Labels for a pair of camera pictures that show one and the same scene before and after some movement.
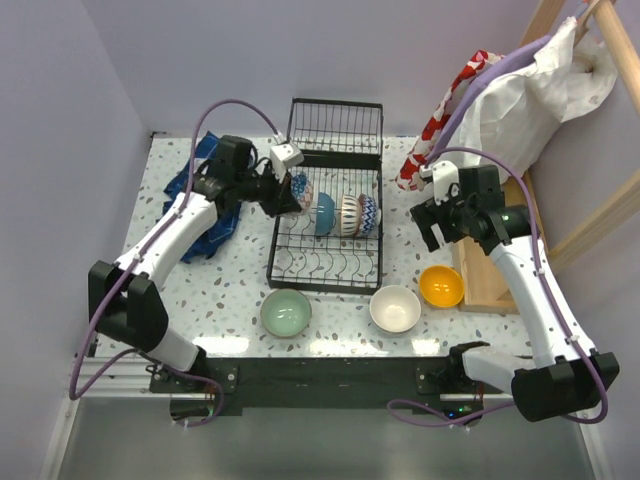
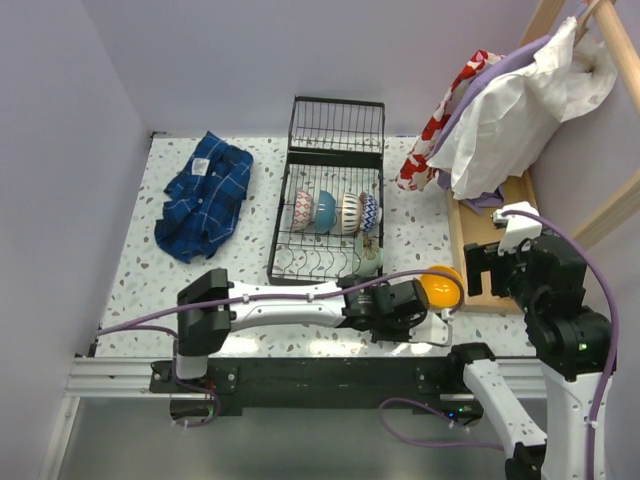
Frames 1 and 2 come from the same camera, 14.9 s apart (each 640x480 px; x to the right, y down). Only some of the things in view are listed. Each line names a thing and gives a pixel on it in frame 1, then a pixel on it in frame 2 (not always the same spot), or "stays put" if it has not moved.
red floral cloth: (408, 176) stays put
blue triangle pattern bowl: (302, 189) to (303, 211)
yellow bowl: (441, 286) stays put
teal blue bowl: (325, 214) stays put
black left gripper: (279, 193) to (417, 304)
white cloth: (512, 118) stays put
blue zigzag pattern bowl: (371, 216) stays put
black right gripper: (428, 214) to (479, 257)
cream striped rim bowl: (351, 214) stays put
